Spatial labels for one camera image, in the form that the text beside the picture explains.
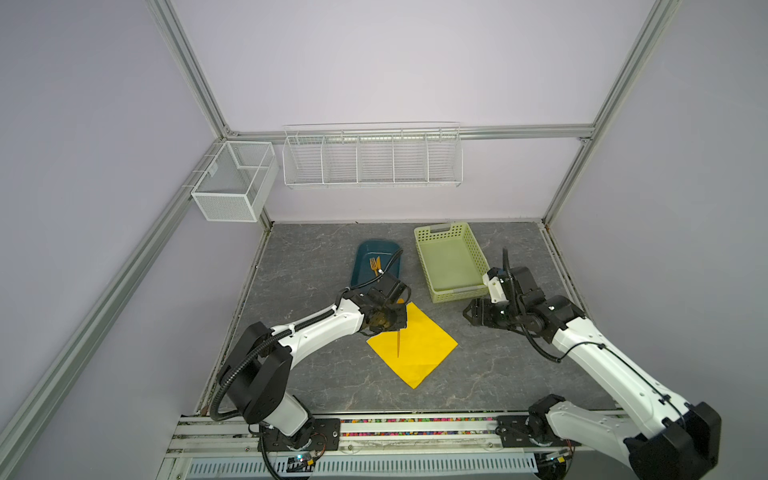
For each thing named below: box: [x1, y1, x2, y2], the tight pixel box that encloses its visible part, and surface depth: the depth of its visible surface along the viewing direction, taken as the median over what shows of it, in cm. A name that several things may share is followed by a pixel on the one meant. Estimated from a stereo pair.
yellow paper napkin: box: [366, 302, 459, 390], surface depth 90 cm
